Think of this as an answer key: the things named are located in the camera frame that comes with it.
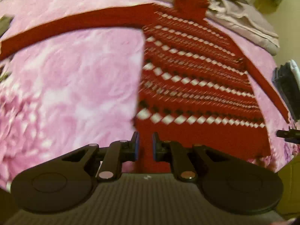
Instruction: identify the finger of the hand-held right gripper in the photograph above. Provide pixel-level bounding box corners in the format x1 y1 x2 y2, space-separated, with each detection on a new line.
276 128 300 143

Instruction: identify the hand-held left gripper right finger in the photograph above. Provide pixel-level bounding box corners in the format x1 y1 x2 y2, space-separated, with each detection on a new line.
152 132 231 182

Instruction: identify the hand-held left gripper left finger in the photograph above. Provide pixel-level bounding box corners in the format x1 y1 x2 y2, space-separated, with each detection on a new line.
61 131 140 182

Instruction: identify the beige pink folded blanket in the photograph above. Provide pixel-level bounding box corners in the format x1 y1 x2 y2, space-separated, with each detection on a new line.
0 0 280 55

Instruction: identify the olive green folded cloth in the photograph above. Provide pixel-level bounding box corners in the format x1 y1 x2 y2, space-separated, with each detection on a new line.
0 16 14 38

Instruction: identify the red knitted sweater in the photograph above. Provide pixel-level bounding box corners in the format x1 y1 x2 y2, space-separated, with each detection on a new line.
0 0 290 176

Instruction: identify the pink floral bed blanket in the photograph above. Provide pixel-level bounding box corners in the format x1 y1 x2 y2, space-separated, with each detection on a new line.
0 0 300 190

